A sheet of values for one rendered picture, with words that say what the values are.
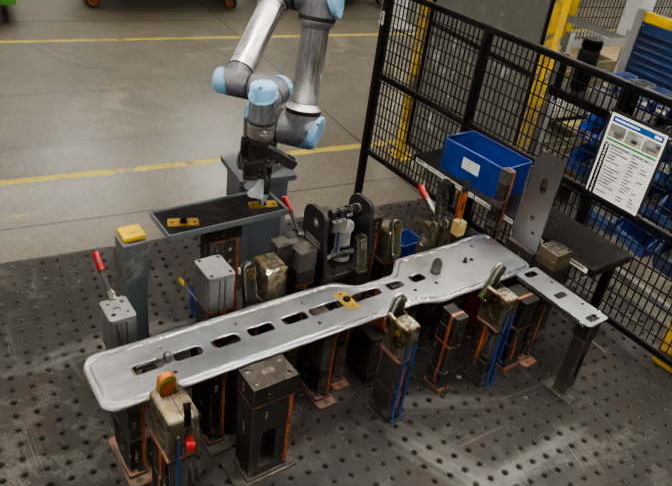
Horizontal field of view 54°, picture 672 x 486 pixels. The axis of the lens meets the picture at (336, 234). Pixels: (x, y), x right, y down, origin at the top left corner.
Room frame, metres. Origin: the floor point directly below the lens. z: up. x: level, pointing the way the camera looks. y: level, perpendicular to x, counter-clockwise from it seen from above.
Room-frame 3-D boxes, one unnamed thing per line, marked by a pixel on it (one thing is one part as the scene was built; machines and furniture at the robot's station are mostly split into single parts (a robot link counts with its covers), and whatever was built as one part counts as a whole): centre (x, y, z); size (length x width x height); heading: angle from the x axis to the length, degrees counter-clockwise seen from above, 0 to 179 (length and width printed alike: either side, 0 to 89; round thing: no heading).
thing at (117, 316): (1.26, 0.51, 0.88); 0.11 x 0.10 x 0.36; 39
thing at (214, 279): (1.43, 0.30, 0.90); 0.13 x 0.10 x 0.41; 39
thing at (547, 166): (1.95, -0.63, 1.17); 0.12 x 0.01 x 0.34; 39
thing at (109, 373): (1.48, -0.05, 1.00); 1.38 x 0.22 x 0.02; 129
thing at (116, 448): (1.11, 0.43, 0.84); 0.18 x 0.06 x 0.29; 39
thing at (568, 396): (1.59, -0.78, 0.84); 0.11 x 0.06 x 0.29; 39
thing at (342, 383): (1.51, -0.05, 0.84); 0.13 x 0.05 x 0.29; 39
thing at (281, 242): (1.61, 0.15, 0.90); 0.05 x 0.05 x 0.40; 39
